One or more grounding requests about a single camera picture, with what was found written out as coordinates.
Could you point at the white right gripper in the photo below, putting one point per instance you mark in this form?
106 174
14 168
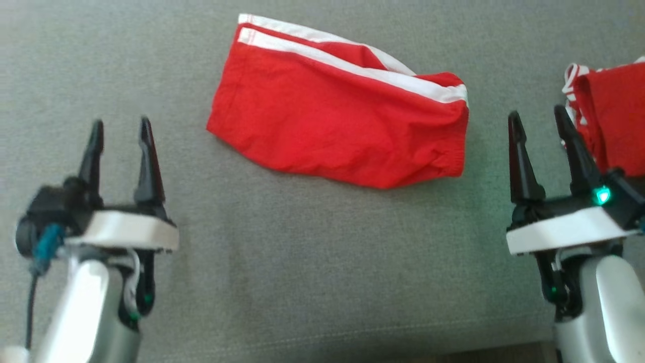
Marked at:
564 229

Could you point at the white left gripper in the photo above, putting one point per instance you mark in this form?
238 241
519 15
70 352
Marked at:
126 229

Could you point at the red white basketball jersey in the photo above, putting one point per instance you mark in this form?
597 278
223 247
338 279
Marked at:
612 121

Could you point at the red shorts white stripes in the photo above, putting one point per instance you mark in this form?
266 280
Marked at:
332 116

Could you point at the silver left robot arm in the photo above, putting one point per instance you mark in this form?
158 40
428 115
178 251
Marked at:
85 312

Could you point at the grey fabric sofa seat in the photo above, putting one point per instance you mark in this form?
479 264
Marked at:
322 262

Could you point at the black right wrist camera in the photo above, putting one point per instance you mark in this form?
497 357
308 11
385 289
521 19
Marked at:
617 196

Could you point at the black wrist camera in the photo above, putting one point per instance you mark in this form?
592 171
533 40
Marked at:
617 196
55 206

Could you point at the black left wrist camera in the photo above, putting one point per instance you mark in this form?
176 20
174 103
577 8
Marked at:
55 206

